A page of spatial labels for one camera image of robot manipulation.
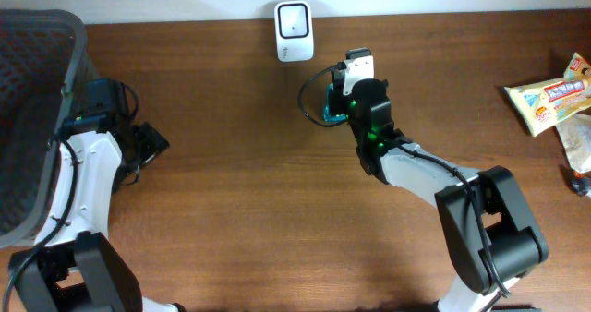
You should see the white barcode scanner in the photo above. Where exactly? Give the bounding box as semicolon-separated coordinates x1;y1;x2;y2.
273;1;314;63

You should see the silver triangular snack packet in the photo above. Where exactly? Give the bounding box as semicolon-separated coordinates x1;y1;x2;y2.
570;170;590;197

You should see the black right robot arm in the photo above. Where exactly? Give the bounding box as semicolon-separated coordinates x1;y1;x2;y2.
327;64;549;311

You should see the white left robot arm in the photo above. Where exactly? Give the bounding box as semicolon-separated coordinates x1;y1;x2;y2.
1;78;184;312

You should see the yellow snack bag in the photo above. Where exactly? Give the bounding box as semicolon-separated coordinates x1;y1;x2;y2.
504;53;590;137

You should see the grey plastic lattice basket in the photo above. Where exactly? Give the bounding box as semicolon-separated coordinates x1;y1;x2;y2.
1;9;98;247

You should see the teal mouthwash bottle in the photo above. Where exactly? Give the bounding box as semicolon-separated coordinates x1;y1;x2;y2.
322;83;347;124

